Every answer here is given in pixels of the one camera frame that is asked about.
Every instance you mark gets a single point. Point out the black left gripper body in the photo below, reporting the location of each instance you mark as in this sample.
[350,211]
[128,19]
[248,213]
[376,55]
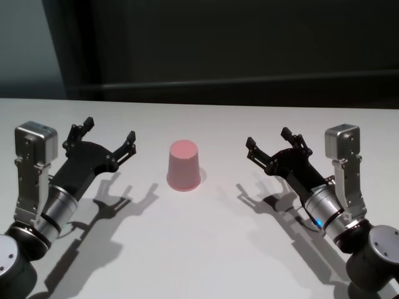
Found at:
[79,165]

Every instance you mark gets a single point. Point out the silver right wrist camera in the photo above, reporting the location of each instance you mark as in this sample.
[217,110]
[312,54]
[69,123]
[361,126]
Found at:
[343,141]

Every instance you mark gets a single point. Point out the pink plastic cup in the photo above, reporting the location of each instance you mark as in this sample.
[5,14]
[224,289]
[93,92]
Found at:
[184,165]

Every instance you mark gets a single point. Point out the silver camera bracket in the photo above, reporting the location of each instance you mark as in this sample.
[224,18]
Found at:
[31,190]
[349,187]

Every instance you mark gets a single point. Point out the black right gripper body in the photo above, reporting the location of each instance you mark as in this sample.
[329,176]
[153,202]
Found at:
[299,171]

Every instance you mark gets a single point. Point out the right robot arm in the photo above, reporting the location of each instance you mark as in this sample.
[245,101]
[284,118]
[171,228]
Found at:
[358,236]

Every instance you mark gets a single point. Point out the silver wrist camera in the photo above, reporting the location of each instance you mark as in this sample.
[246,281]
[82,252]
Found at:
[36,141]
[343,141]

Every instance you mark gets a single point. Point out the silver right camera bracket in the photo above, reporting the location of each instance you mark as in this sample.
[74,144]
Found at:
[349,187]

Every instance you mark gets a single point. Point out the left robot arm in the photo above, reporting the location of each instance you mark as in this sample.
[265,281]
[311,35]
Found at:
[28,240]

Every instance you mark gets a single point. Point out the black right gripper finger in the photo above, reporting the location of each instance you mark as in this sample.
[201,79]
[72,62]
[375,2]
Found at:
[296,140]
[260,154]

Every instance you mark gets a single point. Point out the silver left camera bracket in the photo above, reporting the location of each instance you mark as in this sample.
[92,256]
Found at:
[31,190]

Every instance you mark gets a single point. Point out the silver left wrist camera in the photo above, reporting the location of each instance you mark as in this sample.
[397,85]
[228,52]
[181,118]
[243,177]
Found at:
[36,141]

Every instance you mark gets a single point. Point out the thin grey horizontal bar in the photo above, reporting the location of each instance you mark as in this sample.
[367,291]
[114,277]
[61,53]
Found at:
[218,84]

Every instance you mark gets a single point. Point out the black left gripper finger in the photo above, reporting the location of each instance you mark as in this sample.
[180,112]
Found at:
[126,149]
[78,132]

